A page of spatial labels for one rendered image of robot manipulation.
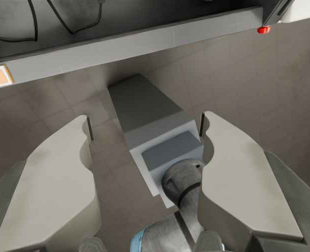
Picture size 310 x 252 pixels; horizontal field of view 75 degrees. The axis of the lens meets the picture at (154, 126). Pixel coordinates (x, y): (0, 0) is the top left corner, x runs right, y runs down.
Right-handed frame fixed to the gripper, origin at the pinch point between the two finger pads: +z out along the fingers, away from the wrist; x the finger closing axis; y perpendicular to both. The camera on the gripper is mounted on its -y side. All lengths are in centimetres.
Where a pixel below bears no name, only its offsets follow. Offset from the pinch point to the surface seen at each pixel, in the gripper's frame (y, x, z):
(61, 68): 3.4, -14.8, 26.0
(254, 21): -3.1, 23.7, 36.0
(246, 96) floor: 59, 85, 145
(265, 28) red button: 0, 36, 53
